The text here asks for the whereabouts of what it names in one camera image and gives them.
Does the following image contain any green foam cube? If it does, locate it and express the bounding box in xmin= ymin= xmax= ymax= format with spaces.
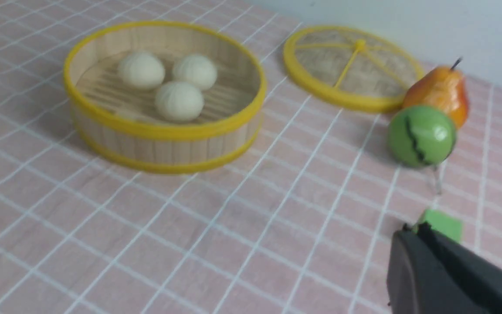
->
xmin=412 ymin=208 xmax=464 ymax=244

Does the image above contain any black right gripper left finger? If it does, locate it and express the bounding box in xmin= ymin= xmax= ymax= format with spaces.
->
xmin=386 ymin=231 xmax=485 ymax=314

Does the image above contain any orange toy pear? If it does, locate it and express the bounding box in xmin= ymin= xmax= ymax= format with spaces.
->
xmin=402 ymin=57 xmax=470 ymax=129

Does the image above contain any pink checkered tablecloth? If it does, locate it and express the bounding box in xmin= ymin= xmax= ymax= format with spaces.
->
xmin=0 ymin=0 xmax=502 ymax=314

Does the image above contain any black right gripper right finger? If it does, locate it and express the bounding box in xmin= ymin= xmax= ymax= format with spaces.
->
xmin=403 ymin=222 xmax=502 ymax=314

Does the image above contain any green toy watermelon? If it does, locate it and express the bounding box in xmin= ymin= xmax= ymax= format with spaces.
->
xmin=386 ymin=105 xmax=457 ymax=195

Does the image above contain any bamboo steamer tray yellow rim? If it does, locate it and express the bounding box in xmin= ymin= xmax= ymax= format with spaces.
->
xmin=63 ymin=20 xmax=267 ymax=174

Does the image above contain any yellow bamboo steamer lid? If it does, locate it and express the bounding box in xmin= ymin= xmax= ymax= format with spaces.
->
xmin=282 ymin=25 xmax=424 ymax=113

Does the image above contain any white steamed bun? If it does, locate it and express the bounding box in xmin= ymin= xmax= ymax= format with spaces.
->
xmin=117 ymin=51 xmax=166 ymax=91
xmin=173 ymin=54 xmax=218 ymax=91
xmin=155 ymin=81 xmax=205 ymax=123

